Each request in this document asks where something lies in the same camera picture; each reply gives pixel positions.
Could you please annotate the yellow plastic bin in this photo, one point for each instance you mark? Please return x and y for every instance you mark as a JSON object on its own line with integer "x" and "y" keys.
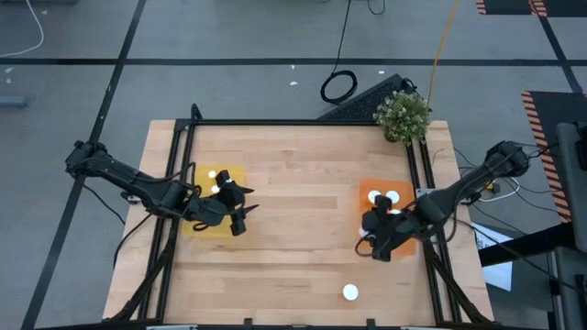
{"x": 204, "y": 181}

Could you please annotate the black beam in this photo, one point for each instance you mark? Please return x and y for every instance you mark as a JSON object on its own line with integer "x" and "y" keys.
{"x": 527, "y": 243}

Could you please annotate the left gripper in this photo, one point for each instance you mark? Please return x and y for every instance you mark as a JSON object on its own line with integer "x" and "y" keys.
{"x": 220, "y": 206}

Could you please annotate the orange plastic bin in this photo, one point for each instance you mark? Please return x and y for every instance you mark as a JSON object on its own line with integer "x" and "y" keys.
{"x": 367, "y": 183}

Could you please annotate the black aluminium table frame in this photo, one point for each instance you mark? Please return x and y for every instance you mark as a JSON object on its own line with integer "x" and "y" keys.
{"x": 293, "y": 122}

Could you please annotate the grey metal arm base plate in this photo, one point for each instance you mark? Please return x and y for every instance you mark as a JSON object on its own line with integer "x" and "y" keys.
{"x": 422, "y": 192}

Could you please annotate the black keyboard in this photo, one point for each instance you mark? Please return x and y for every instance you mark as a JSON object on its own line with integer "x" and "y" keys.
{"x": 362, "y": 105}

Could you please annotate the yellow power plug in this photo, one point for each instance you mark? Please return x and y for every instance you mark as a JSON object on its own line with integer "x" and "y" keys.
{"x": 490, "y": 185}

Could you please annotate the grey floor object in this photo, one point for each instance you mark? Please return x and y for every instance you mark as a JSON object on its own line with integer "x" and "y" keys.
{"x": 11, "y": 101}

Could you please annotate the black hazard-striped floor mat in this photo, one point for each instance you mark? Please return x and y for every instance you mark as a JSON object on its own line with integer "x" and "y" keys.
{"x": 504, "y": 5}
{"x": 550, "y": 119}

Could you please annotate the green potted plant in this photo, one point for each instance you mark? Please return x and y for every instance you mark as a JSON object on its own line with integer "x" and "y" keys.
{"x": 403, "y": 114}

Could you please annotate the white sheet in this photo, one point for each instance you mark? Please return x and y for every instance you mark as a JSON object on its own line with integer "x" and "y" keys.
{"x": 500, "y": 275}

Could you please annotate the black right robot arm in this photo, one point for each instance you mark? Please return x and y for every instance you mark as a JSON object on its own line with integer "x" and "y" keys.
{"x": 468, "y": 181}

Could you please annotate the grey desk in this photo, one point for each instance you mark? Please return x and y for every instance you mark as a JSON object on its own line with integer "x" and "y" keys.
{"x": 571, "y": 192}

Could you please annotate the amber pill bottle white cap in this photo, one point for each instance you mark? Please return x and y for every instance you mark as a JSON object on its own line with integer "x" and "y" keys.
{"x": 393, "y": 196}

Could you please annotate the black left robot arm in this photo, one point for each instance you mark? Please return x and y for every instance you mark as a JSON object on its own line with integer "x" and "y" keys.
{"x": 128, "y": 176}

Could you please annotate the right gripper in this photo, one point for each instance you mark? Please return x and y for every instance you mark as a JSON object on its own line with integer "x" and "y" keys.
{"x": 390, "y": 229}

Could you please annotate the grey cabinet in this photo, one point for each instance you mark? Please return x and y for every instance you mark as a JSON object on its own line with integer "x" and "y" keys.
{"x": 568, "y": 293}

